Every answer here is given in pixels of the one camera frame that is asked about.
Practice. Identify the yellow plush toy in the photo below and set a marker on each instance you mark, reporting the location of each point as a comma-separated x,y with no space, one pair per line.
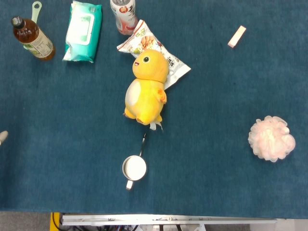
146,86

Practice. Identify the pink drink bottle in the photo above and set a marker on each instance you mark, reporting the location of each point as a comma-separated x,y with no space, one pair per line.
125,16

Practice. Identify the teal wet wipes pack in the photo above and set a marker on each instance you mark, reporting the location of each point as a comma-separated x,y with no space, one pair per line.
81,31

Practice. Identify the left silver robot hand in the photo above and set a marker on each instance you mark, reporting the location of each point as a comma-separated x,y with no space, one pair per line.
3,136

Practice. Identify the aluminium frame rail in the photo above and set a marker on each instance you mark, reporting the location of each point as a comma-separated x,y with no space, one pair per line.
168,219

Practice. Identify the white mug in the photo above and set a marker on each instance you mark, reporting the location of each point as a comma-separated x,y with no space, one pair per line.
133,168

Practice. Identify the metal spoon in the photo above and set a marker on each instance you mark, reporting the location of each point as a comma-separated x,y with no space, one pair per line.
143,144

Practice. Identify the pink mesh bath pouf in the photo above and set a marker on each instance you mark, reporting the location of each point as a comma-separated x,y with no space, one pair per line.
272,139

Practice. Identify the white snack bag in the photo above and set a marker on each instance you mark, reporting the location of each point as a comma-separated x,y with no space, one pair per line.
144,39

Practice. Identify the brown tea bottle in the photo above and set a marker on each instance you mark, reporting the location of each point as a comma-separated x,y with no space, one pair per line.
32,38

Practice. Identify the pink rectangular eraser block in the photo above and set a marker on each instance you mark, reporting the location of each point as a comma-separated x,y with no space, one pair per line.
237,36

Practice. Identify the green plastic scoop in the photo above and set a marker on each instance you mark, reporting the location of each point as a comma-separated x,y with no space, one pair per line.
35,10

